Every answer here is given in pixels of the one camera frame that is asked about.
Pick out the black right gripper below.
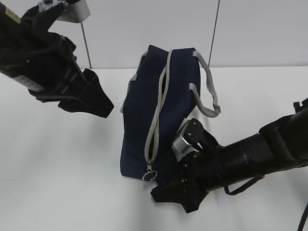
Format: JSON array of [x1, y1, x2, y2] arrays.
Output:
[[151, 131, 225, 213]]

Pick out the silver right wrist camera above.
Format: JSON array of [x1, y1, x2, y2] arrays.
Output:
[[171, 118, 204, 162]]

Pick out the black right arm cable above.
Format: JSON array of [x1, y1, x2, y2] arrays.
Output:
[[223, 174, 265, 196]]

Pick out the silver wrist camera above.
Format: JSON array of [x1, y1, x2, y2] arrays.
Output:
[[171, 118, 204, 162], [38, 0, 90, 24]]

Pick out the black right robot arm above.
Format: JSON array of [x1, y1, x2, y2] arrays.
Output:
[[151, 100, 308, 213]]

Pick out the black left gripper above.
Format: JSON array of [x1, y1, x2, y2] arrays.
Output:
[[28, 33, 114, 118]]

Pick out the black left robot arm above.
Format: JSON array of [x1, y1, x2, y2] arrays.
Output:
[[0, 0, 114, 118]]

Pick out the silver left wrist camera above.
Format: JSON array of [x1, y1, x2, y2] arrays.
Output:
[[38, 0, 90, 24]]

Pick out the navy insulated lunch bag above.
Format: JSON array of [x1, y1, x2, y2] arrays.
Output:
[[120, 45, 221, 184]]

